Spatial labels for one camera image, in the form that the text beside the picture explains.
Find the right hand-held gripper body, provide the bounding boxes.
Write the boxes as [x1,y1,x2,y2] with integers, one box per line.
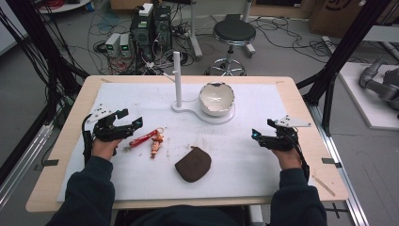
[259,114,312,153]

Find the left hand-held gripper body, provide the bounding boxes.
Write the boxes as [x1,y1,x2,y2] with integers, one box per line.
[86,104,139,142]

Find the person's left hand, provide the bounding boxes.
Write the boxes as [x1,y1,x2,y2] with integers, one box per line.
[90,137,123,162]

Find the person's right hand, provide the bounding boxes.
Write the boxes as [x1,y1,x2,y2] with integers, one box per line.
[270,147,303,171]

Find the white table mat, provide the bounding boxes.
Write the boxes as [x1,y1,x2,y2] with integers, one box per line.
[56,82,315,202]

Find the white bowl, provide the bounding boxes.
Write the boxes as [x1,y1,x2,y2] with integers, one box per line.
[198,81,236,118]

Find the black tape piece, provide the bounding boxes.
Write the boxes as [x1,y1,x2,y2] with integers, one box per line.
[33,158,60,172]
[321,157,343,170]

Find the thin wooden stick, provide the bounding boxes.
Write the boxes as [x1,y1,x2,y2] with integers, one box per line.
[311,174,337,198]

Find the grey power supply unit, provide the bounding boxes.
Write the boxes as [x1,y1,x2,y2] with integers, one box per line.
[119,33,134,58]
[104,32,122,59]

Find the brown pouch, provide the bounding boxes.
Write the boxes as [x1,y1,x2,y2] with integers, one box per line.
[174,146,213,184]

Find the black computer tower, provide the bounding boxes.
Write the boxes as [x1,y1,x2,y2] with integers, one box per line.
[152,4,173,55]
[129,8,155,63]

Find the white platform board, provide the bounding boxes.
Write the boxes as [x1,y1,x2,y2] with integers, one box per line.
[338,61,399,132]

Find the black round stool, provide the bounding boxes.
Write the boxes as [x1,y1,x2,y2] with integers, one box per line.
[204,19,258,77]

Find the person's torso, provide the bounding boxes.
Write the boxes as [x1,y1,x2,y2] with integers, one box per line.
[129,204,241,226]

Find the white table leg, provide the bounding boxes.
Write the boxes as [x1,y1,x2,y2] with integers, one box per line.
[187,0,204,61]

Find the white power strip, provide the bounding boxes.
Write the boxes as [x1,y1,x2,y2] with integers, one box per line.
[137,2,154,18]

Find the cardboard box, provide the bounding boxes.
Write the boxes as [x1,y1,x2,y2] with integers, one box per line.
[308,0,399,40]

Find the red strap figure keychain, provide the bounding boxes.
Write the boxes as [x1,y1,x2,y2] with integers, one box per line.
[123,126,166,160]

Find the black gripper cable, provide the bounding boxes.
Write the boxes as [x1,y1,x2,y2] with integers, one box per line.
[290,126,311,184]
[81,114,96,167]

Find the white stand with post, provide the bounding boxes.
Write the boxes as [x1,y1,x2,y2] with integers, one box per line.
[162,51,236,125]

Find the aluminium rail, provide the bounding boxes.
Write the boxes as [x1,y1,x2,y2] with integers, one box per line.
[306,103,371,226]
[0,122,55,210]

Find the black frame strut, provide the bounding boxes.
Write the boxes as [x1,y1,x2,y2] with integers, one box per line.
[4,0,90,126]
[295,0,391,137]

